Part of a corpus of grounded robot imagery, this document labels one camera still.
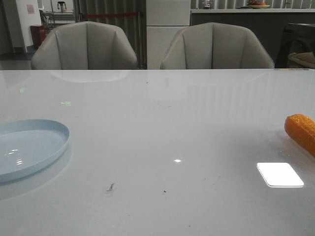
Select light blue round plate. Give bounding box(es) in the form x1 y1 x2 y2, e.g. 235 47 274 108
0 119 70 183

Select orange toy corn cob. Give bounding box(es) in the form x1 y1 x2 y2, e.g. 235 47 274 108
284 114 315 157

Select right beige upholstered chair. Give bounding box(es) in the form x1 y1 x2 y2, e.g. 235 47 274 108
160 23 274 69

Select beige upholstered chair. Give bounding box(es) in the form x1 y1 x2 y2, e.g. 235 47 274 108
160 23 274 69
31 21 138 70

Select white cabinet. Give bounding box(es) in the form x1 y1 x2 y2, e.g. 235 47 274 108
146 0 190 70

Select left beige upholstered chair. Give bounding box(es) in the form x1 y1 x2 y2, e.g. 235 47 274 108
31 21 138 70

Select red barrier belt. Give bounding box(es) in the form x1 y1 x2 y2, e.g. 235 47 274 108
82 12 138 18

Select grey counter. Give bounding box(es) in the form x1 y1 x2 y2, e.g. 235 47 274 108
190 8 315 63

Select red trash bin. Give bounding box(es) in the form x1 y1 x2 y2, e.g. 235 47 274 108
30 25 46 49

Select fruit bowl on counter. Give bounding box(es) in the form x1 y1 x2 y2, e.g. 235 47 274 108
247 0 270 9

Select pink wall notice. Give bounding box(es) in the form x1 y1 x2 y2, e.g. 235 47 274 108
27 4 34 14

